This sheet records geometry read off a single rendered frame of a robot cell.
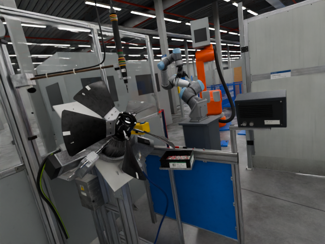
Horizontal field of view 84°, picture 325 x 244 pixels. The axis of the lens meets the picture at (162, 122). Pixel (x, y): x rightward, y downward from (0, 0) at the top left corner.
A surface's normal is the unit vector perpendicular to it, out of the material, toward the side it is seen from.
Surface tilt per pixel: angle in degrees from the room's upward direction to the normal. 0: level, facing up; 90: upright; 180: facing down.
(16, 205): 90
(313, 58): 89
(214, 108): 90
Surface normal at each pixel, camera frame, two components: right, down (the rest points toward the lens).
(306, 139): -0.55, 0.25
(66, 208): 0.82, -0.01
